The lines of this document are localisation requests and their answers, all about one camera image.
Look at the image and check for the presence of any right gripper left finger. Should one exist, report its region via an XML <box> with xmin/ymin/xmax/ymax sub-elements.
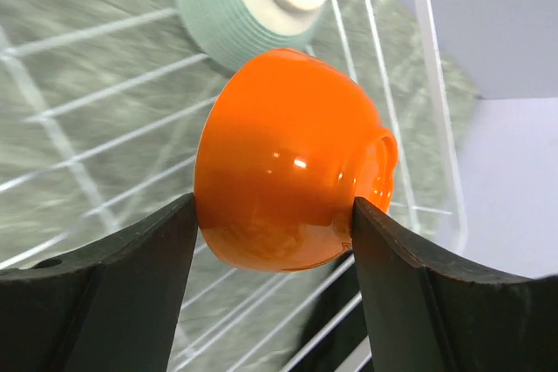
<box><xmin>1</xmin><ymin>194</ymin><xmax>197</xmax><ymax>371</ymax></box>

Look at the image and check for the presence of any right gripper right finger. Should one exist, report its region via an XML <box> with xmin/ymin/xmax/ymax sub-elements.
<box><xmin>352</xmin><ymin>198</ymin><xmax>557</xmax><ymax>371</ymax></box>

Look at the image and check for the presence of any orange bowl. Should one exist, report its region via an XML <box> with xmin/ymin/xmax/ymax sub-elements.
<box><xmin>194</xmin><ymin>49</ymin><xmax>398</xmax><ymax>272</ymax></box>

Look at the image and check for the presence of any pale green ribbed bowl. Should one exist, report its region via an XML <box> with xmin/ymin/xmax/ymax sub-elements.
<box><xmin>174</xmin><ymin>0</ymin><xmax>328</xmax><ymax>71</ymax></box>

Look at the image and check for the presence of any black folded cloth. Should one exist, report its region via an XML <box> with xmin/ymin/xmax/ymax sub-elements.
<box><xmin>282</xmin><ymin>252</ymin><xmax>368</xmax><ymax>371</ymax></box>

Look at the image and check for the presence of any white wire dish rack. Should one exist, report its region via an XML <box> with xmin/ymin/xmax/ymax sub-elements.
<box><xmin>0</xmin><ymin>0</ymin><xmax>470</xmax><ymax>372</ymax></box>

